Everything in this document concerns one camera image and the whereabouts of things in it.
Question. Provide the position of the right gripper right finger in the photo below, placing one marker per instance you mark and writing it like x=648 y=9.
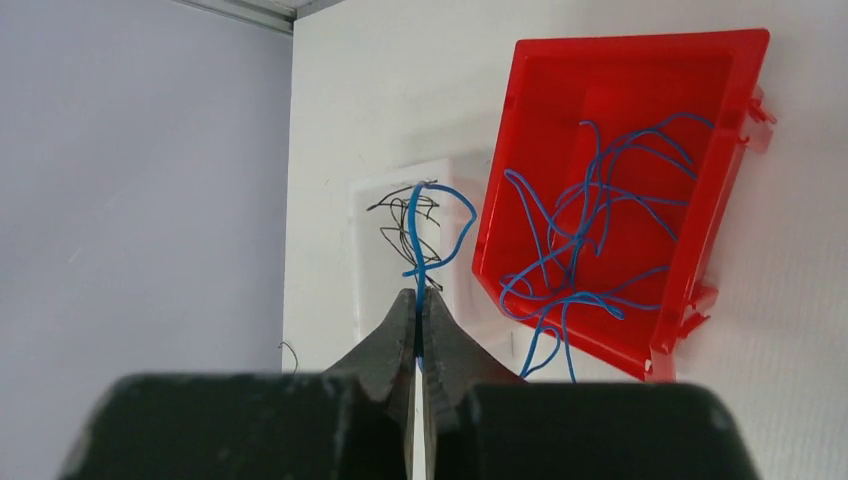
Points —
x=453 y=364

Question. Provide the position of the red bin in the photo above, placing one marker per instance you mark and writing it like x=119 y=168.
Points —
x=614 y=162

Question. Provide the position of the clear plastic bin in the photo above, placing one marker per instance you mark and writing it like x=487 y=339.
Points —
x=430 y=213

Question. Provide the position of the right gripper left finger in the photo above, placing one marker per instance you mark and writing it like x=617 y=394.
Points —
x=374 y=437

